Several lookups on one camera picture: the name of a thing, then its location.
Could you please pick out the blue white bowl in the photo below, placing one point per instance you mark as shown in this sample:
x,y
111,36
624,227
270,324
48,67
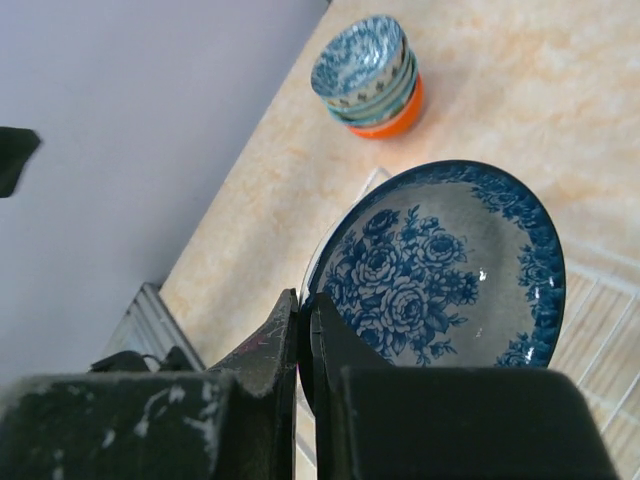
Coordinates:
x,y
453,263

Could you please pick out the white wire dish rack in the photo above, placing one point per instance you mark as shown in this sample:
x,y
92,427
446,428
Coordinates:
x,y
598,346

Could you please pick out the orange bottom stacked bowl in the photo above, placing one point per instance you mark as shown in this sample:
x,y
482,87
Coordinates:
x,y
401,122

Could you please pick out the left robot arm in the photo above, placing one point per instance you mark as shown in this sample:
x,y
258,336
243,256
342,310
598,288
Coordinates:
x,y
17,145

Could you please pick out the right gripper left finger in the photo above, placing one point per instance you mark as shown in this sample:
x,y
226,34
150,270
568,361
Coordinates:
x,y
257,440

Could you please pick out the aluminium frame rail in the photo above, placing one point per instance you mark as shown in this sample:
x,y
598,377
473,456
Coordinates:
x,y
149,329

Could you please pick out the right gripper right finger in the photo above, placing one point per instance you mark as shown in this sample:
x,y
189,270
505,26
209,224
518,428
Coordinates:
x,y
352,402

